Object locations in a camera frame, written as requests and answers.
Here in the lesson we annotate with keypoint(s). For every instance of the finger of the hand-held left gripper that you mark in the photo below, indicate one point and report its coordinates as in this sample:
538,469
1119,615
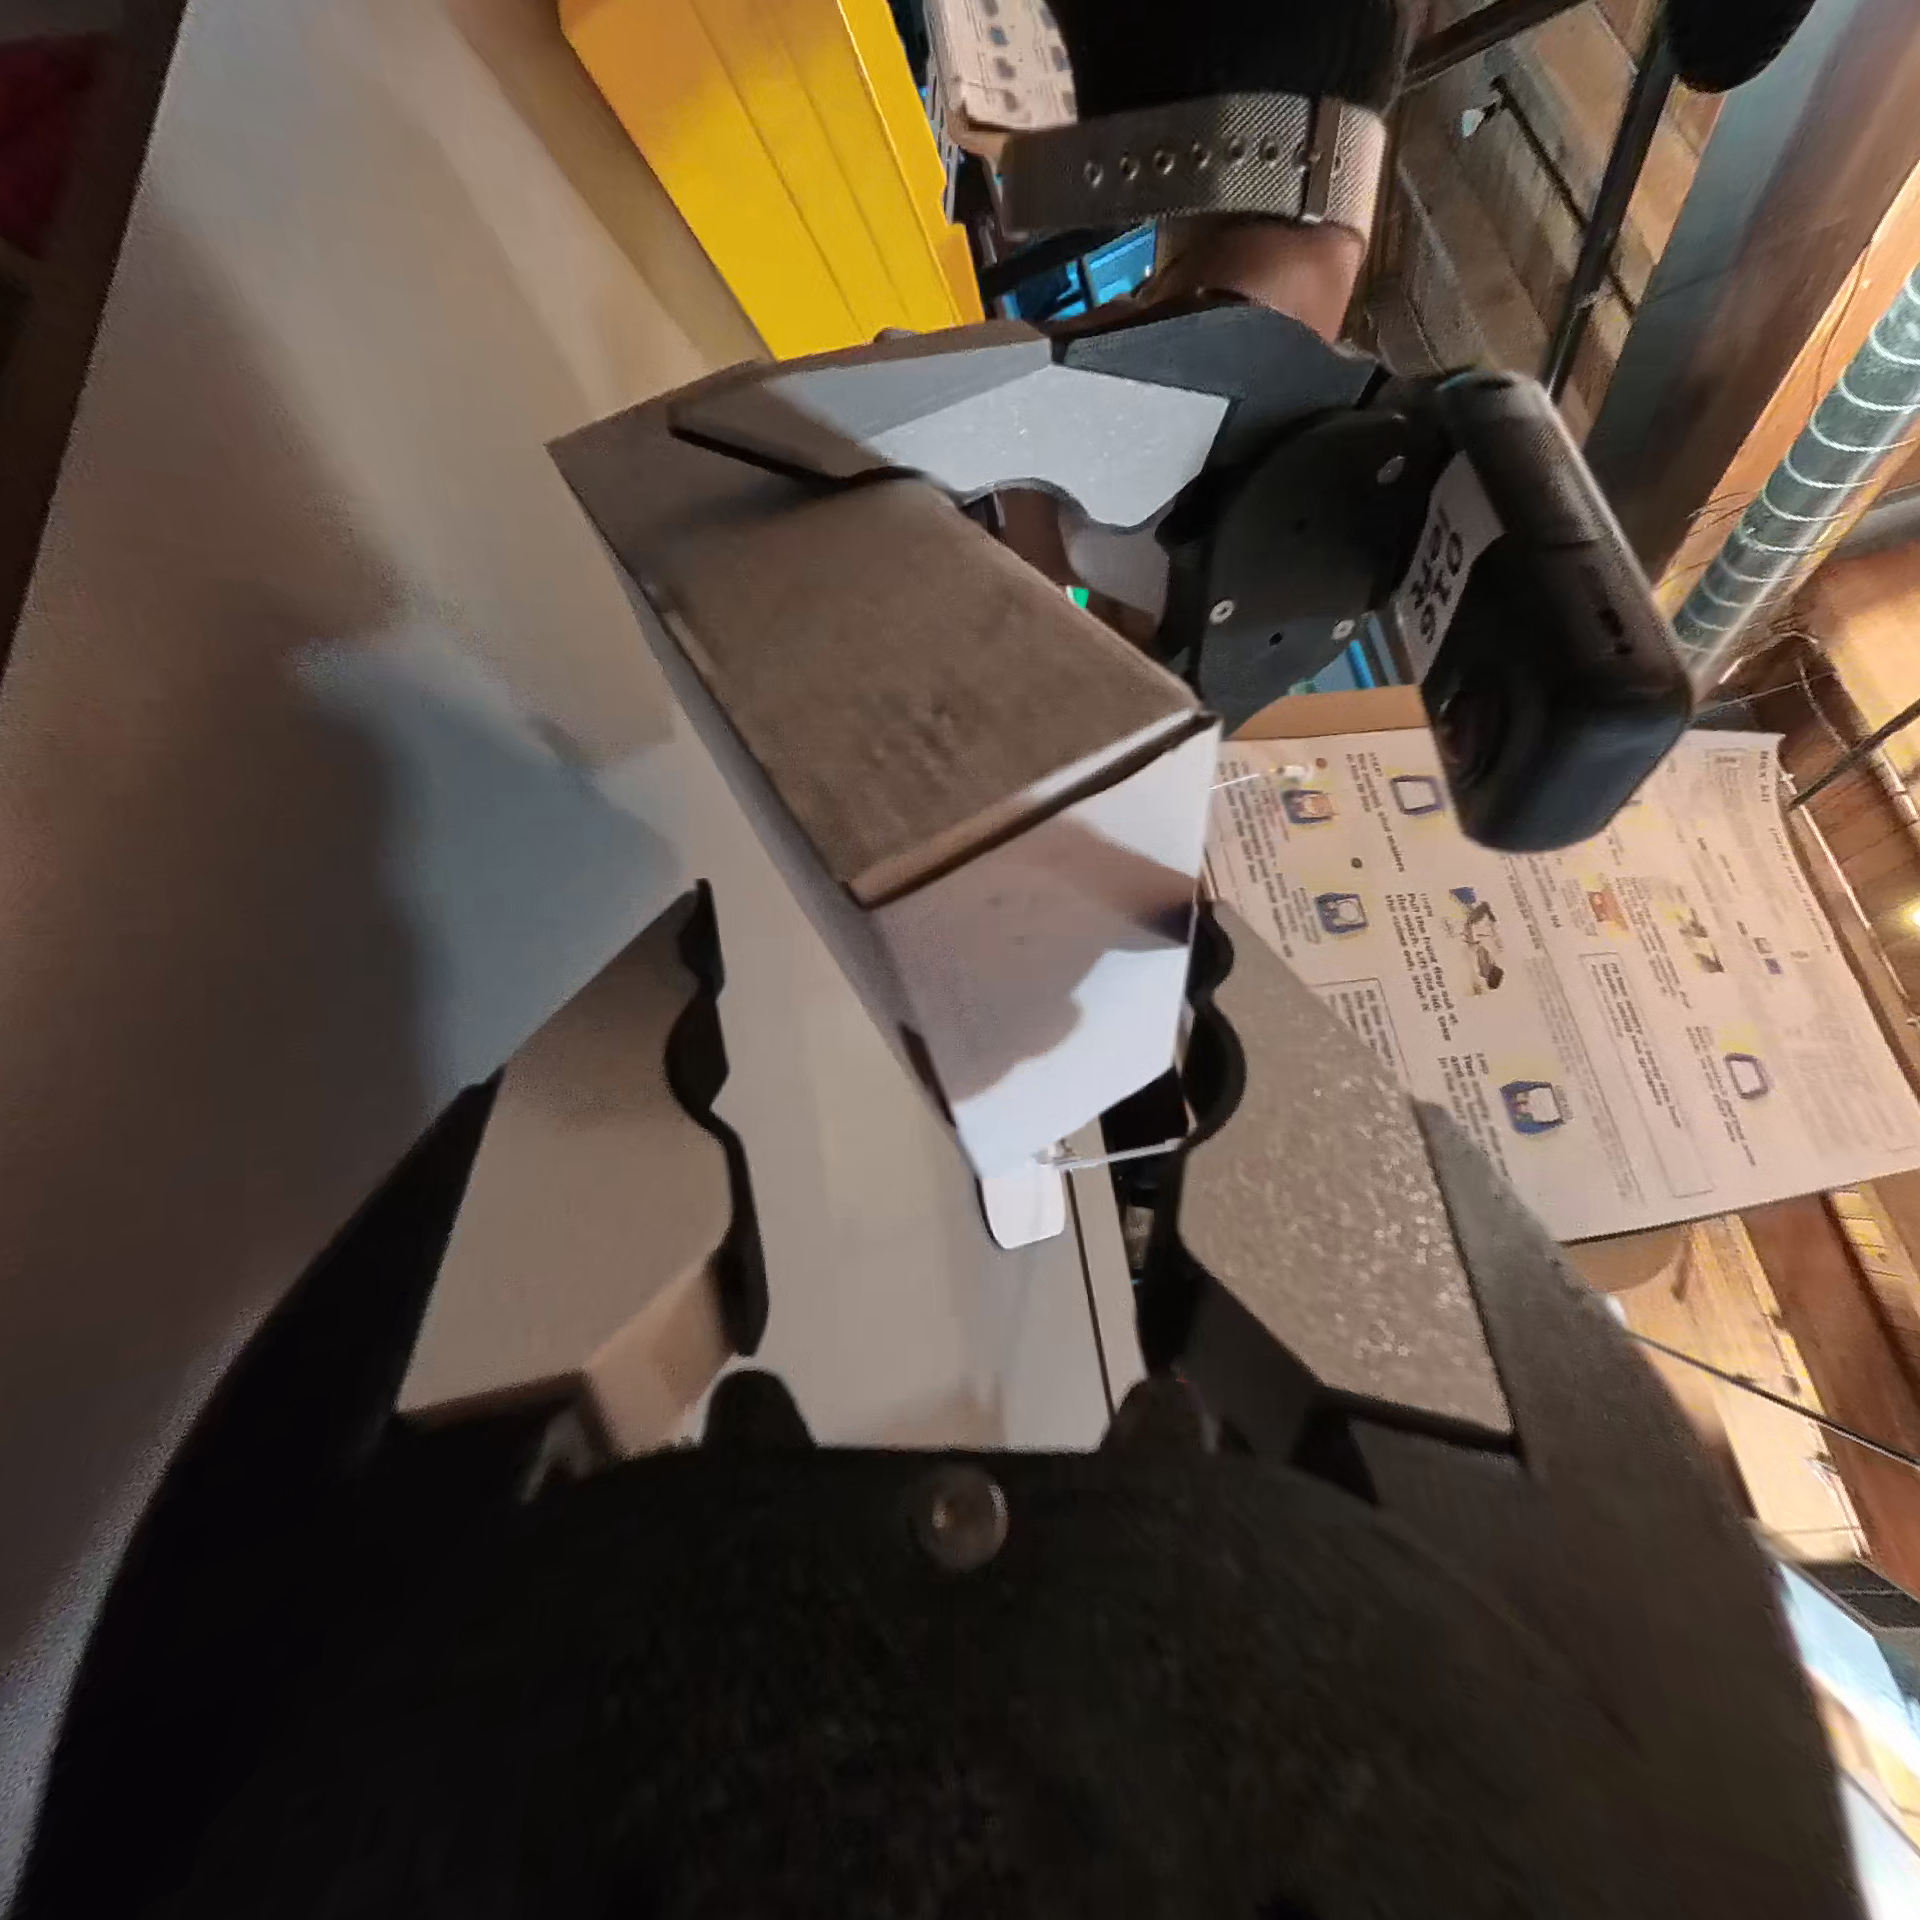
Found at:
1119,567
1079,436

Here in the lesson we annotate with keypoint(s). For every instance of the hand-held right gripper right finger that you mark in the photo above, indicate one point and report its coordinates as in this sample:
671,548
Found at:
1336,1231

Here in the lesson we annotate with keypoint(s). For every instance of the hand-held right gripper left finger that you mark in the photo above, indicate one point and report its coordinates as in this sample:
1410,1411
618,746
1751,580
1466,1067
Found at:
586,1185

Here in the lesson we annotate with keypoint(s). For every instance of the white cardboard mailer box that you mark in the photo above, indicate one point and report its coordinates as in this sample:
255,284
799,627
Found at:
900,676

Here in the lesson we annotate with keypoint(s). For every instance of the yellow plastic bin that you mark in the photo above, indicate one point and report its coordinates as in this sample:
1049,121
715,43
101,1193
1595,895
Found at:
749,150

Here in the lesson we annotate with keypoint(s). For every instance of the person's left hand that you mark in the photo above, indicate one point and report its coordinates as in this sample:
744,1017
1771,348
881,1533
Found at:
1275,278

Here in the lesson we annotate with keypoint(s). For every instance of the white instruction stand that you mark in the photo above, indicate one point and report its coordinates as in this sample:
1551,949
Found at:
1576,975

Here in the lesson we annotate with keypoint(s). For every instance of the white printed card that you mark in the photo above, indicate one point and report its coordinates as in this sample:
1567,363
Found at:
997,60

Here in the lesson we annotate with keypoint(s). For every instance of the silver ventilation duct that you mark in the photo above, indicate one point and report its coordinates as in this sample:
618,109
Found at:
1800,481

